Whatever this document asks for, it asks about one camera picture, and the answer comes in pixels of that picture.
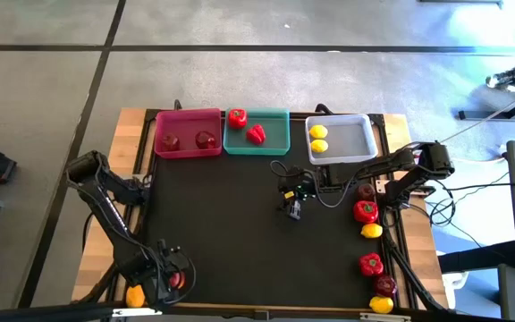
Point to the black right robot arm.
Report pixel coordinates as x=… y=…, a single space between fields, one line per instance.
x=374 y=165

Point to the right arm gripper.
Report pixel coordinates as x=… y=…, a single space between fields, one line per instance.
x=302 y=183

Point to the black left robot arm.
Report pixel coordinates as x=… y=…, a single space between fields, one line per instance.
x=110 y=214

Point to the orange yellow lemon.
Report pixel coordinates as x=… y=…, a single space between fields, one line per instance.
x=135 y=296

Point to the bright red apple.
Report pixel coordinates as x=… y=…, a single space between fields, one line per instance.
x=177 y=279

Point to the black metal table frame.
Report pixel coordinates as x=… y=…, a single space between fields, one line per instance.
x=392 y=252

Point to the pink plastic basket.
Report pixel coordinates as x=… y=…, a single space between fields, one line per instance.
x=186 y=127

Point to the dark red apple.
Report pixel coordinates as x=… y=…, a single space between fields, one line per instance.
x=205 y=140
x=170 y=142
x=366 y=191
x=385 y=286

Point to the red bell pepper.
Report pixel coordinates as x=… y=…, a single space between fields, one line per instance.
x=370 y=265
x=365 y=211
x=237 y=118
x=256 y=133

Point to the black table mat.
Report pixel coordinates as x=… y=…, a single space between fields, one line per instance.
x=248 y=259

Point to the black floor beam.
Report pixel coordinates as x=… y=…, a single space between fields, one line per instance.
x=476 y=257

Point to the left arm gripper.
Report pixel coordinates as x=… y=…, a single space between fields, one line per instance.
x=157 y=273

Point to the silver metal bracket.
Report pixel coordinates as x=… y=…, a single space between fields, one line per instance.
x=137 y=311
x=385 y=317

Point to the white plastic basket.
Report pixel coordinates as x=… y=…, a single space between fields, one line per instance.
x=351 y=138

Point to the teal plastic basket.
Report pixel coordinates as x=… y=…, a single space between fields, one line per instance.
x=275 y=138

